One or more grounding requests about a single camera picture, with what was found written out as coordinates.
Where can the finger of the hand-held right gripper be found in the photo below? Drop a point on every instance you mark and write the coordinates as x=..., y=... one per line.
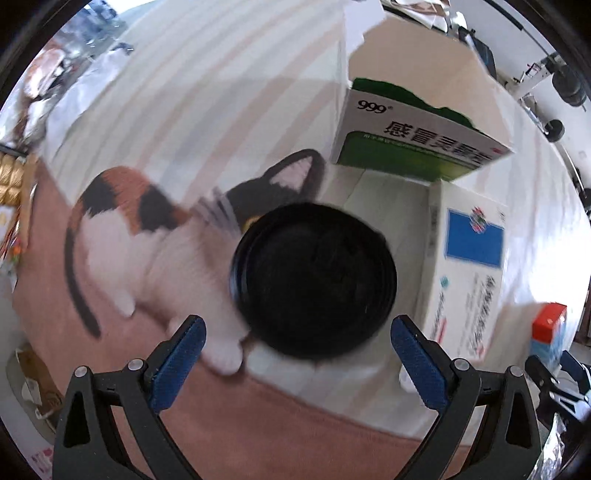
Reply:
x=579, y=371
x=542, y=371

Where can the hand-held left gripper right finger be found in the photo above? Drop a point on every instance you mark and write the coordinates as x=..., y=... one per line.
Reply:
x=418, y=364

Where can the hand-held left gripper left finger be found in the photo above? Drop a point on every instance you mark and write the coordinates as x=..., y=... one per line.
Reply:
x=180, y=364

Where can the small black pan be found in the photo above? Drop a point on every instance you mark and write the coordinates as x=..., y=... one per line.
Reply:
x=314, y=281

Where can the small red blue box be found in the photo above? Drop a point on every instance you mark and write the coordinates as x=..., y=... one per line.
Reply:
x=549, y=327

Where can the white blue medicine box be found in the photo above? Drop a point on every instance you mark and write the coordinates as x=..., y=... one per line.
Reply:
x=466, y=286

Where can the cardboard box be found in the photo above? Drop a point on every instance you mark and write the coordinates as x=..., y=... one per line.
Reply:
x=41, y=383

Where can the pink patterned cloth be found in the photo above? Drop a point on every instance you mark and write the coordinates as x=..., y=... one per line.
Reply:
x=41, y=464

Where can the green white medicine box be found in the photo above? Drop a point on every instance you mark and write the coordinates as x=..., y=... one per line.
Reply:
x=415, y=143

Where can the curl bar with plates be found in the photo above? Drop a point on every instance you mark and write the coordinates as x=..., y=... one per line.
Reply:
x=554, y=130

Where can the golden textured bottle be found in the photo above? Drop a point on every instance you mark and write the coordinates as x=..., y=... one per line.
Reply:
x=11, y=180

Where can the cat printed tablecloth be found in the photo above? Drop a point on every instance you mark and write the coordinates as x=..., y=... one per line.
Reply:
x=231, y=115

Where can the white plastic bag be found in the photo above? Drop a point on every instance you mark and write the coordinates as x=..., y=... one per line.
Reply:
x=87, y=87

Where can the barbell rack with weights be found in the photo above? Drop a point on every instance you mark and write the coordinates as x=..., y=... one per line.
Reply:
x=535, y=69

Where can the black bench pad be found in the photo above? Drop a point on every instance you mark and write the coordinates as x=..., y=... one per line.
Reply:
x=482, y=50

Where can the brown white snack packet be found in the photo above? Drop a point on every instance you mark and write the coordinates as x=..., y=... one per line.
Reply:
x=44, y=74

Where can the white cloth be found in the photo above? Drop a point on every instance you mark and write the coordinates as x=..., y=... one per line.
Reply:
x=415, y=11

